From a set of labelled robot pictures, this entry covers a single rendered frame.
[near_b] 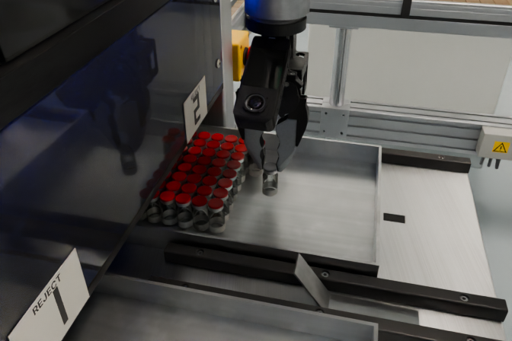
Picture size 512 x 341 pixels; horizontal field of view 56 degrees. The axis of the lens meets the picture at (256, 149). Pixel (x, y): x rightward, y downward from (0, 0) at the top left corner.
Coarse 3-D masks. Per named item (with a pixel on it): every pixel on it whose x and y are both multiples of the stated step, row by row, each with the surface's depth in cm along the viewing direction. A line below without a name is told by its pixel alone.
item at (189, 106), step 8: (200, 88) 65; (192, 96) 62; (200, 96) 66; (184, 104) 60; (192, 104) 63; (200, 104) 66; (184, 112) 60; (192, 112) 63; (200, 112) 67; (192, 120) 64; (200, 120) 67; (192, 128) 64
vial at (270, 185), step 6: (264, 174) 66; (270, 174) 65; (276, 174) 66; (264, 180) 66; (270, 180) 66; (276, 180) 66; (264, 186) 67; (270, 186) 66; (276, 186) 67; (264, 192) 67; (270, 192) 67; (276, 192) 67
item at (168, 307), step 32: (96, 288) 56; (128, 288) 54; (160, 288) 53; (192, 288) 52; (96, 320) 53; (128, 320) 53; (160, 320) 53; (192, 320) 53; (224, 320) 53; (256, 320) 52; (288, 320) 51; (320, 320) 50; (352, 320) 49
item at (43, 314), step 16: (64, 272) 38; (80, 272) 40; (48, 288) 36; (64, 288) 38; (80, 288) 40; (32, 304) 34; (48, 304) 36; (64, 304) 38; (80, 304) 41; (32, 320) 34; (48, 320) 36; (16, 336) 33; (32, 336) 35; (48, 336) 37
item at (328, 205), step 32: (224, 128) 81; (320, 160) 79; (352, 160) 79; (256, 192) 72; (288, 192) 72; (320, 192) 72; (352, 192) 72; (160, 224) 66; (256, 224) 66; (288, 224) 66; (320, 224) 66; (352, 224) 66; (256, 256) 59; (288, 256) 58; (320, 256) 57; (352, 256) 61
